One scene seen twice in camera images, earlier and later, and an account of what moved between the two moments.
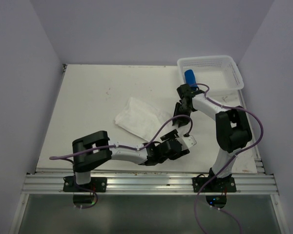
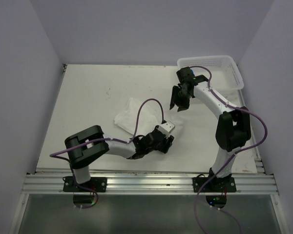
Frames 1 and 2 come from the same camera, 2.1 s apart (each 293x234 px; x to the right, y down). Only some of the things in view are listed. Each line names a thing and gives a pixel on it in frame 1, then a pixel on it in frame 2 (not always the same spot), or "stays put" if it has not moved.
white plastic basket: (219, 72) stays put
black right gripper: (183, 121) -> (182, 105)
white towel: (141, 118) stays put
